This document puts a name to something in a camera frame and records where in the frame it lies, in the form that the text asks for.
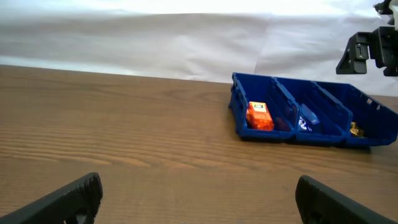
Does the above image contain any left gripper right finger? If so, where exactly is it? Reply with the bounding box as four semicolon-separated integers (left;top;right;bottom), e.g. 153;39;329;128
297;175;398;224

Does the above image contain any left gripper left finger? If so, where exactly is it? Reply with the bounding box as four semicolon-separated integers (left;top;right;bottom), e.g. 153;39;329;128
0;172;103;224

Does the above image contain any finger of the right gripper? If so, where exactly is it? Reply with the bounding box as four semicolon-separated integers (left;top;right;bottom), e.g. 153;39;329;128
335;32;371;75

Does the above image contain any blue candy pack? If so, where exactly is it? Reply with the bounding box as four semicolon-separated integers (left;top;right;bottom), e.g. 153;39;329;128
297;116;314;133
300;103;321;126

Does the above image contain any orange candy box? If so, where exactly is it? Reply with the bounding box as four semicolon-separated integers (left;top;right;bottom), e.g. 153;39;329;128
248;118;275;131
246;101;275;124

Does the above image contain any blue tray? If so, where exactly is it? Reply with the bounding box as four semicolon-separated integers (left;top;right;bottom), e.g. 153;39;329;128
228;72;398;149

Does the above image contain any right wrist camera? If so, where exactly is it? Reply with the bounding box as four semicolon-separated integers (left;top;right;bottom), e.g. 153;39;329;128
387;0;398;30

